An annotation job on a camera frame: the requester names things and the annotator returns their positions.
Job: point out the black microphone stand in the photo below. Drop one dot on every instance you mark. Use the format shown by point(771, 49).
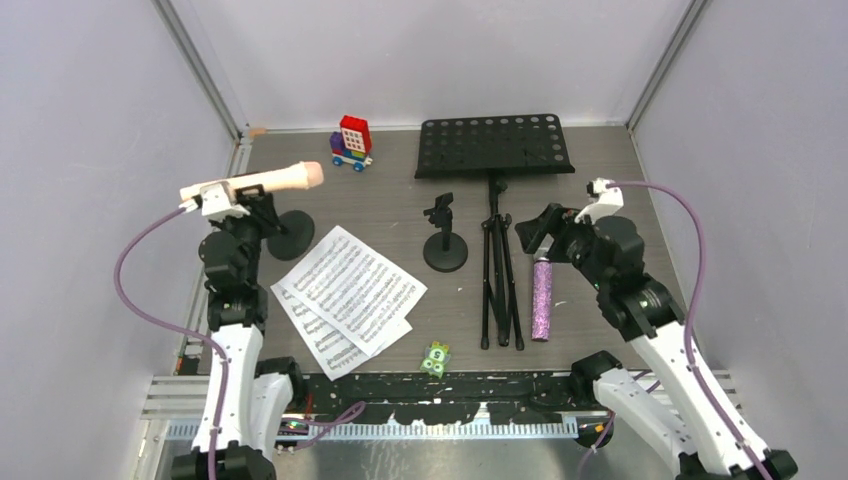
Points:
point(294, 242)
point(444, 251)

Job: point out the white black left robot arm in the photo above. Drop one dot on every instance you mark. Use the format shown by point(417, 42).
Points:
point(246, 396)

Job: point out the purple glitter microphone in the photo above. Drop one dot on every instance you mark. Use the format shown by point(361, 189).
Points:
point(541, 301)

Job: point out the black music stand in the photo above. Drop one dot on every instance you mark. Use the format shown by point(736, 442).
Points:
point(494, 147)

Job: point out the beige microphone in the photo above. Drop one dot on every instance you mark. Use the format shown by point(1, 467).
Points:
point(302, 175)

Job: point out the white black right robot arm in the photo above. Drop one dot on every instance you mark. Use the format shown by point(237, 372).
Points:
point(701, 434)

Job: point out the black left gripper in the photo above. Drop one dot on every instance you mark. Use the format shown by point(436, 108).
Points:
point(262, 214)

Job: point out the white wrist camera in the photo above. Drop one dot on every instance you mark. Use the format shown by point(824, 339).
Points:
point(216, 201)
point(604, 201)

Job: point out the colourful toy block truck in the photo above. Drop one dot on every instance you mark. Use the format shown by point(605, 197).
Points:
point(352, 143)

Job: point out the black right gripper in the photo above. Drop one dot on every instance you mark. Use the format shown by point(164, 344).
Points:
point(533, 232)

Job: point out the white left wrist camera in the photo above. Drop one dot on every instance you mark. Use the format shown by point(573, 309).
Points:
point(216, 201)

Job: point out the green toy block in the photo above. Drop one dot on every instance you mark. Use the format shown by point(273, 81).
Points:
point(436, 357)

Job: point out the sheet music page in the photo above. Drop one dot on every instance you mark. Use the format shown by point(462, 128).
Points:
point(354, 288)
point(336, 355)

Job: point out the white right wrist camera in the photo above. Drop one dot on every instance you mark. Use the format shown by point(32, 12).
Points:
point(604, 201)

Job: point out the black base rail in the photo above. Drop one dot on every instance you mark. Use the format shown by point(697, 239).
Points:
point(510, 398)

